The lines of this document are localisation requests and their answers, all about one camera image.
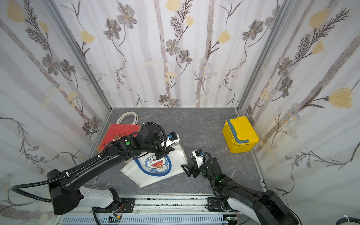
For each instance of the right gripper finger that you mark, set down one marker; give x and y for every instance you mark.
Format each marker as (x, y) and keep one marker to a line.
(194, 172)
(187, 169)

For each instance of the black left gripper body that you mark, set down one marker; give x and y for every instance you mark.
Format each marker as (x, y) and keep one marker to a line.
(155, 147)

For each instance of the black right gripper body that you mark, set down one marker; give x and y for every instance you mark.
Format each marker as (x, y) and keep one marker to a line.
(195, 168)

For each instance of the white Doraemon canvas bag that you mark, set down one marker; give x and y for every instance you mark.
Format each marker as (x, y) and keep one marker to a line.
(148, 170)

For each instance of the red Christmas jute bag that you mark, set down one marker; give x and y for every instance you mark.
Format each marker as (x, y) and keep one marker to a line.
(119, 130)

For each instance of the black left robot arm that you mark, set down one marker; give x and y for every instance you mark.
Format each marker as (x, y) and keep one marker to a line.
(64, 190)

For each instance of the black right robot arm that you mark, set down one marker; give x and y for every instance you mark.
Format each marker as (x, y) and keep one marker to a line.
(266, 208)

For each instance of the yellow cooler box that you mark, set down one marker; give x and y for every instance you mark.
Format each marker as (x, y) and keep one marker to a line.
(239, 134)

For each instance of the small metal scissors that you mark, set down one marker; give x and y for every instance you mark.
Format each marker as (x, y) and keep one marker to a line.
(95, 183)

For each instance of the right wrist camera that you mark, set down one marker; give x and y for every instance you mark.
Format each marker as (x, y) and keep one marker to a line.
(198, 156)

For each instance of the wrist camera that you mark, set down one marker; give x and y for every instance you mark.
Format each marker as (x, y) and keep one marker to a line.
(198, 156)
(172, 138)

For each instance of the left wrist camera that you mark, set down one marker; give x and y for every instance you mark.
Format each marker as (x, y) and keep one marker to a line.
(172, 138)

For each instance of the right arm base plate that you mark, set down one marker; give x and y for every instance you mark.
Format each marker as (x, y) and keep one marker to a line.
(217, 205)

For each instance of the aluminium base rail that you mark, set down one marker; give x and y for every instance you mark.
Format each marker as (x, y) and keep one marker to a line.
(159, 209)

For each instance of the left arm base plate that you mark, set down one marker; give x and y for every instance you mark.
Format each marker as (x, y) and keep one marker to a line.
(124, 205)

